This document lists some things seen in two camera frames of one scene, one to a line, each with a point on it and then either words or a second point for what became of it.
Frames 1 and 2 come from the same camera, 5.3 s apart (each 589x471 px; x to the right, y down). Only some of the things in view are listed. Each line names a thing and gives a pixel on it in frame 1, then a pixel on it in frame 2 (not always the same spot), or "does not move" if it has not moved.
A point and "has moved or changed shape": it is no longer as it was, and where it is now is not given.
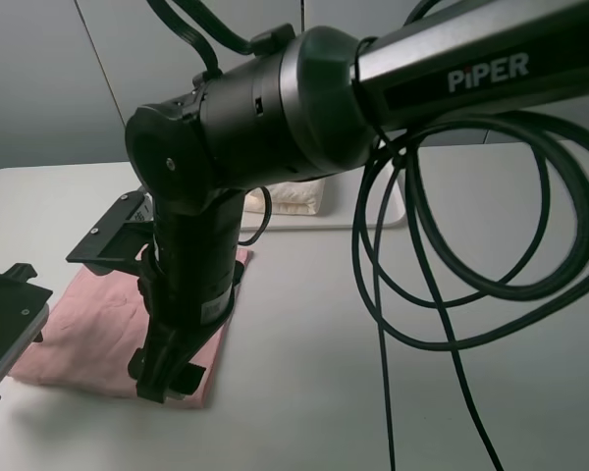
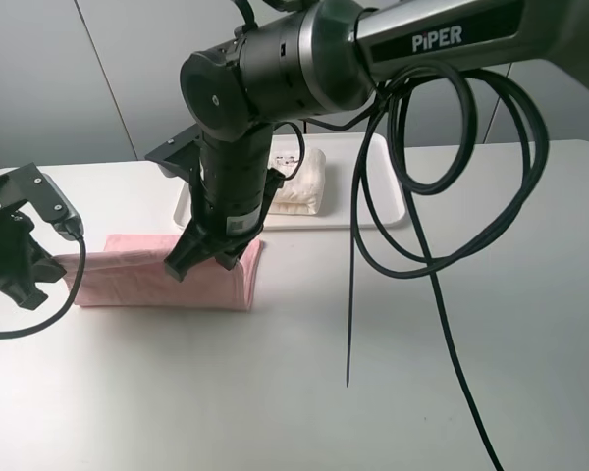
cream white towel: (301, 197) does not move
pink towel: (94, 325) has moved or changed shape
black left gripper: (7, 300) → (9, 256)
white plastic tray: (340, 203) does not move
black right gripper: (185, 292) → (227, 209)
